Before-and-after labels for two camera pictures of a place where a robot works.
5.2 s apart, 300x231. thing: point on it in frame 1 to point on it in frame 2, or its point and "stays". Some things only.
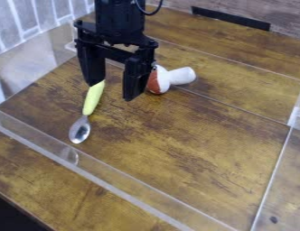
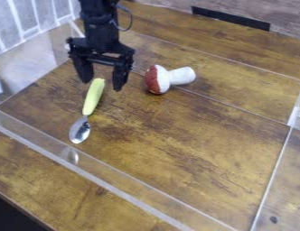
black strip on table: x=231 y=18 stays
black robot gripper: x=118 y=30 to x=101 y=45
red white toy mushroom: x=161 y=78 stays
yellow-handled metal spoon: x=81 y=129 stays
